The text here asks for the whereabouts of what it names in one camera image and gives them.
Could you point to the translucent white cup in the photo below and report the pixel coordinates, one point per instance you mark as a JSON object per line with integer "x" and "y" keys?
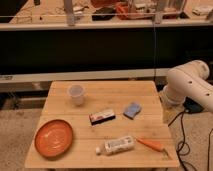
{"x": 77, "y": 94}

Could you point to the black white whiteboard eraser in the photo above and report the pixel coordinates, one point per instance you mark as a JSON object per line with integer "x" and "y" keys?
{"x": 102, "y": 116}

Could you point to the clear plastic bottle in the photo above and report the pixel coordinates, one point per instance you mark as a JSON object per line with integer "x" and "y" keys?
{"x": 115, "y": 146}

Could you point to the orange ceramic plate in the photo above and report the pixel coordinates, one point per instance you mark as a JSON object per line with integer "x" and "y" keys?
{"x": 53, "y": 138}

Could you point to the wooden table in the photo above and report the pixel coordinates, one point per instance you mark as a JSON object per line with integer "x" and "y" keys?
{"x": 102, "y": 95}

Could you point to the blue sponge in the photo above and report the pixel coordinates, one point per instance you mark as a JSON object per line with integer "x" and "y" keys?
{"x": 132, "y": 110}

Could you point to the orange tool on shelf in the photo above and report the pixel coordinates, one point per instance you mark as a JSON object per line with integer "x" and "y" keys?
{"x": 122, "y": 10}

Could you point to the orange carrot toy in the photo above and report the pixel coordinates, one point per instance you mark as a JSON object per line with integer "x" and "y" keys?
{"x": 157, "y": 146}

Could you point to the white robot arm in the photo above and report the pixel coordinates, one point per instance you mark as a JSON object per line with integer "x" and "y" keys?
{"x": 189, "y": 81}

